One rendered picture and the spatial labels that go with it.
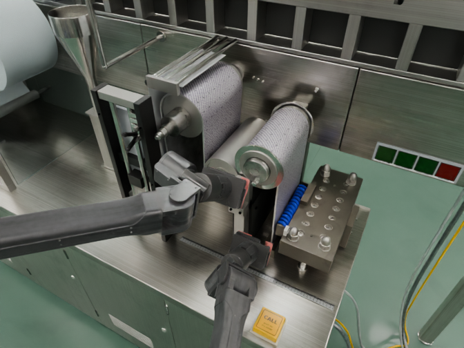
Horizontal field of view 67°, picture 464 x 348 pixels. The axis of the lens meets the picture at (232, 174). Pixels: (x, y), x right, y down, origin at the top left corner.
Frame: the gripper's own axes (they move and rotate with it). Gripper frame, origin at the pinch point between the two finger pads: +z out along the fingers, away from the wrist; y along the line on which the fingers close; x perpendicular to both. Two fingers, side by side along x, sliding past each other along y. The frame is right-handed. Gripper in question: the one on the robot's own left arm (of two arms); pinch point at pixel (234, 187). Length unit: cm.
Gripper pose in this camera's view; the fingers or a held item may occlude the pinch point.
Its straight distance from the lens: 83.9
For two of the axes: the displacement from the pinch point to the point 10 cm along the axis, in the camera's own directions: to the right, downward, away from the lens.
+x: 2.9, -9.5, -0.8
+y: 8.9, 3.0, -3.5
